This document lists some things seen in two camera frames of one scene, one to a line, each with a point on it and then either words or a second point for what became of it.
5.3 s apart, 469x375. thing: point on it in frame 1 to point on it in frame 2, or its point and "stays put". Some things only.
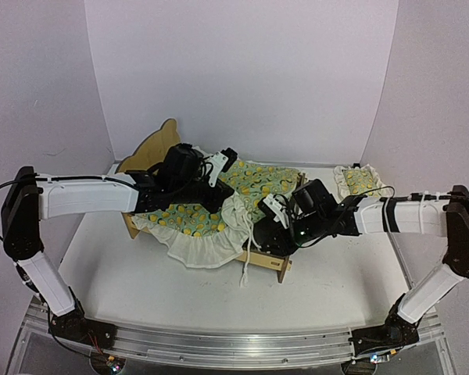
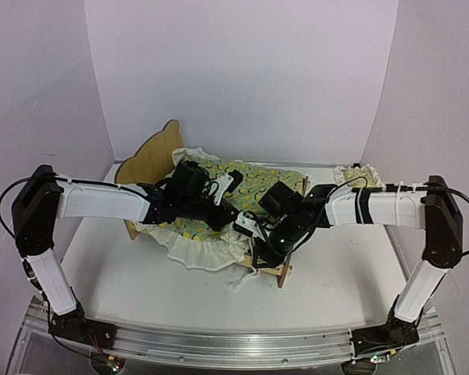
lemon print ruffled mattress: (205, 238) stays put
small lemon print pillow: (356, 181) stays put
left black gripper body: (213, 191) to (222, 216)
